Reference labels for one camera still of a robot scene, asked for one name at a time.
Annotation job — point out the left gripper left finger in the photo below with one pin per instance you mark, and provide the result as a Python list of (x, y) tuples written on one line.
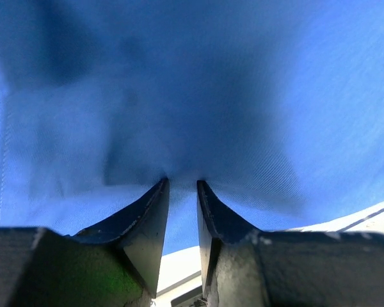
[(135, 235)]

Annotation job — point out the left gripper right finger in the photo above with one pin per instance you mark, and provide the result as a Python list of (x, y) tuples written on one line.
[(229, 250)]

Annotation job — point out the blue surgical drape cloth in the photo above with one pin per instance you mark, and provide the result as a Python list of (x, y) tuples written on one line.
[(278, 105)]

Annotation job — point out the aluminium front rail frame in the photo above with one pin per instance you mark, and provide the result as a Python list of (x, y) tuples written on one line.
[(180, 271)]

